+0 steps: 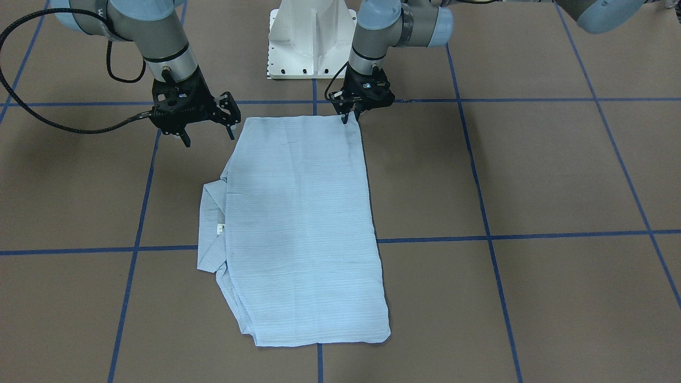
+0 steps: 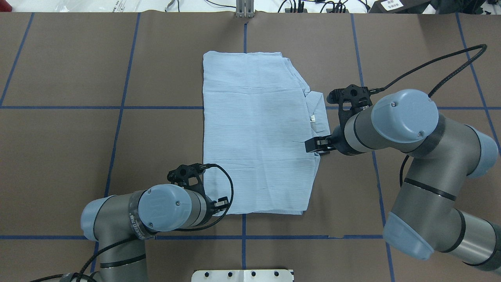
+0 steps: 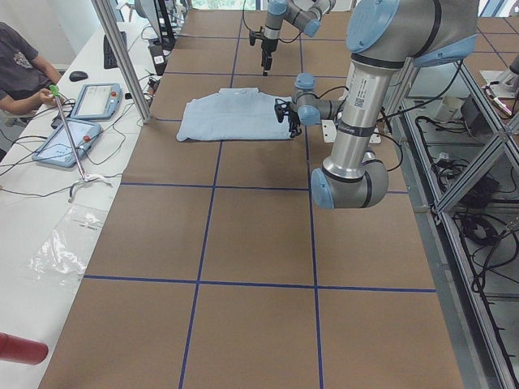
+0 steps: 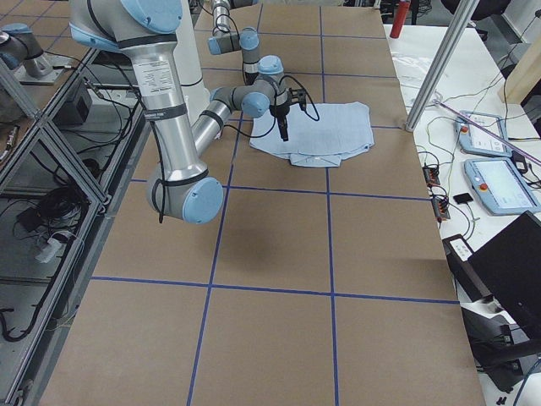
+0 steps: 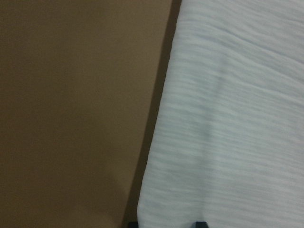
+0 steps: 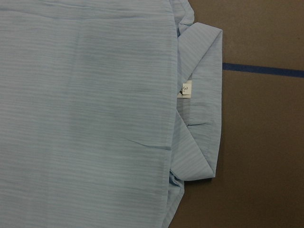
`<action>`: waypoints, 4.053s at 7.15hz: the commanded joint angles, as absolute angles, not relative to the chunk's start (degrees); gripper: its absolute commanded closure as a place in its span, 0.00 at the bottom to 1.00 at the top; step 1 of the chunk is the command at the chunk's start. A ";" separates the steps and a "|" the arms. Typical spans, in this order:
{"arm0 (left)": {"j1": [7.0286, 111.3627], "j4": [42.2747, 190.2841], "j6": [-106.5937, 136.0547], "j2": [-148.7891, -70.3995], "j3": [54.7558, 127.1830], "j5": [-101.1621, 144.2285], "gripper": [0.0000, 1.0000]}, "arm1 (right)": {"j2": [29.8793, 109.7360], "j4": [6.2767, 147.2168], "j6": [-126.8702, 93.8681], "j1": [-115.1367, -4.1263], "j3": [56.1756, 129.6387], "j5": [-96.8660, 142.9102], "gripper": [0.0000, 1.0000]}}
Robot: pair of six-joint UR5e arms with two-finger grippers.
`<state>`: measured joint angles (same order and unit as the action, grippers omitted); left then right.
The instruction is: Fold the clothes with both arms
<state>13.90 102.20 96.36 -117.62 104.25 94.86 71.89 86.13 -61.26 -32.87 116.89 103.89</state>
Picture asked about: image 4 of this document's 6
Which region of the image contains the blue teach pendant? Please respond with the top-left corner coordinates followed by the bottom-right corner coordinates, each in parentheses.
top-left (463, 157), bottom-right (540, 216)
top-left (456, 110), bottom-right (512, 158)

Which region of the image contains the clear plastic bag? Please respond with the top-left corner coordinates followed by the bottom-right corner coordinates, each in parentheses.
top-left (391, 52), bottom-right (433, 89)

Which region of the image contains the lower blue teach pendant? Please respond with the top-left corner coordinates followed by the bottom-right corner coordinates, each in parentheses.
top-left (463, 157), bottom-right (540, 216)

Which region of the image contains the wooden beam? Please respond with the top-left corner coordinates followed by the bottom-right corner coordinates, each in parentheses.
top-left (503, 0), bottom-right (541, 105)

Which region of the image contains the white power strip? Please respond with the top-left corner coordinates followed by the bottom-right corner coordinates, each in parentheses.
top-left (35, 236), bottom-right (66, 263)

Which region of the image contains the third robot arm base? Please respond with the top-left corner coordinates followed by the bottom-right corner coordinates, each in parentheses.
top-left (1, 23), bottom-right (72, 85)

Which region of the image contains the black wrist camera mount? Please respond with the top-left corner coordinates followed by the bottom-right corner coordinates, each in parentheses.
top-left (287, 88), bottom-right (307, 112)

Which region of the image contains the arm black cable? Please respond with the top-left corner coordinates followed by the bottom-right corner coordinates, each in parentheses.
top-left (151, 74), bottom-right (320, 224)

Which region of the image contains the brown paper table cover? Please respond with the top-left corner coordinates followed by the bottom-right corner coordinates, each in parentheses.
top-left (40, 4), bottom-right (484, 405)

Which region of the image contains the red cylinder bottle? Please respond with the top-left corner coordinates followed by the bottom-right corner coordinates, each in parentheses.
top-left (390, 0), bottom-right (411, 39)

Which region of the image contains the black power box with label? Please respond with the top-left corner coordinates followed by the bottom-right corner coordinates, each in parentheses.
top-left (442, 234), bottom-right (494, 301)

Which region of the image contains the aluminium frame post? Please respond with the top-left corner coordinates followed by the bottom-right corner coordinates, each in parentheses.
top-left (405, 0), bottom-right (479, 132)

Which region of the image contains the light blue button shirt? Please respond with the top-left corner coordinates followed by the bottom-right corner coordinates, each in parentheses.
top-left (249, 101), bottom-right (374, 167)

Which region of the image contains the purple grabber stick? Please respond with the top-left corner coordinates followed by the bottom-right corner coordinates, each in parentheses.
top-left (439, 100), bottom-right (541, 164)

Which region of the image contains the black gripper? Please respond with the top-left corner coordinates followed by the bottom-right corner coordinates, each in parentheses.
top-left (270, 103), bottom-right (290, 141)
top-left (243, 72), bottom-right (259, 85)

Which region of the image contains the small black square pad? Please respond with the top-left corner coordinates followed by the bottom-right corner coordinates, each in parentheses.
top-left (453, 193), bottom-right (473, 205)

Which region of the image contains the grey box under rack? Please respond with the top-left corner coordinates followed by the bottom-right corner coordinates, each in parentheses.
top-left (53, 81), bottom-right (92, 126)

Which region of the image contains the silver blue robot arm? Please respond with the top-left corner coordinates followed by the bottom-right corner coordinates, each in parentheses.
top-left (69, 1), bottom-right (292, 224)
top-left (207, 0), bottom-right (260, 85)

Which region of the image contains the black monitor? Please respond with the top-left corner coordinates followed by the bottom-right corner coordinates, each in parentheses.
top-left (469, 211), bottom-right (540, 338)

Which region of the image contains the upper blue teach pendant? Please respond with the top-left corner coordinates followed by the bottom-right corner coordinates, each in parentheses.
top-left (456, 110), bottom-right (512, 158)

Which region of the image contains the aluminium frame rack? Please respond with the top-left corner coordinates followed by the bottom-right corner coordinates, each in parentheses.
top-left (0, 25), bottom-right (166, 406)

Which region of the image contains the red black electronics board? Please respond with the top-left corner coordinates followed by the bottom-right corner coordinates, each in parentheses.
top-left (423, 165), bottom-right (440, 187)
top-left (431, 195), bottom-right (451, 222)

